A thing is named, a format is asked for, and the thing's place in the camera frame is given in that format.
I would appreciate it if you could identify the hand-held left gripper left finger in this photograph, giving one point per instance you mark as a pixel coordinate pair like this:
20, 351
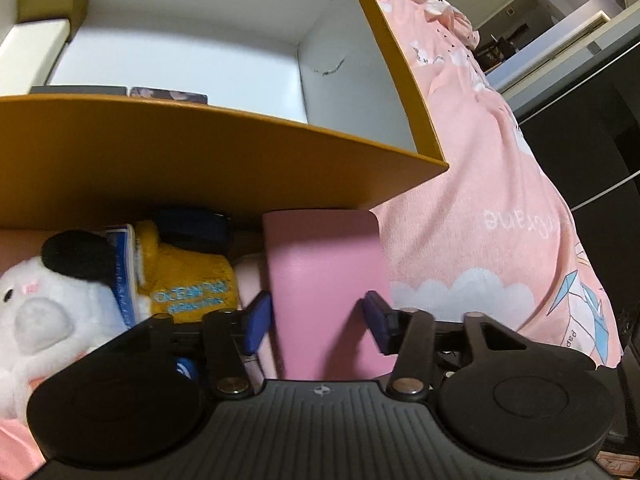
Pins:
257, 321

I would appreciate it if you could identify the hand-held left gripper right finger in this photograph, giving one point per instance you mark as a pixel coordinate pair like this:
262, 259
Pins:
378, 325

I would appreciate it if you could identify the pink leather case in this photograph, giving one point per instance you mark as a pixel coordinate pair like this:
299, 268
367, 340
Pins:
320, 285

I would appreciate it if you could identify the orange cardboard box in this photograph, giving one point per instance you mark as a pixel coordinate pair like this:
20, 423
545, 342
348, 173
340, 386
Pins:
200, 160

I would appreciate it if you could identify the white bunny plush toy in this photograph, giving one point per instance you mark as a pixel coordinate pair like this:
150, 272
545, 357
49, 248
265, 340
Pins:
35, 320

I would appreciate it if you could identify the dark card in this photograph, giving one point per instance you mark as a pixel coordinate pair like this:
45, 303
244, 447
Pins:
77, 90

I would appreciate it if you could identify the long white box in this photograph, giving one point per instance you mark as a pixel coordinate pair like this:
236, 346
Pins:
30, 55

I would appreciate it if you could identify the yellow plush toy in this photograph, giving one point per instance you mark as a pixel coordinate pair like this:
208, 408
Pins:
185, 275

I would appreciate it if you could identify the blue paper hang tag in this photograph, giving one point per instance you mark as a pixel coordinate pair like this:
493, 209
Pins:
123, 280

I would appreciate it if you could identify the pink cloud-print duvet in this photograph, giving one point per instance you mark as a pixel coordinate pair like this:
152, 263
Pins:
475, 185

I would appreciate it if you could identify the black wardrobe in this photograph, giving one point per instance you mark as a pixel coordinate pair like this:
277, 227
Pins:
590, 135

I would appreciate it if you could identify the dark wooden chair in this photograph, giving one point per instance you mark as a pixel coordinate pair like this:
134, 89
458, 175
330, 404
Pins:
495, 45

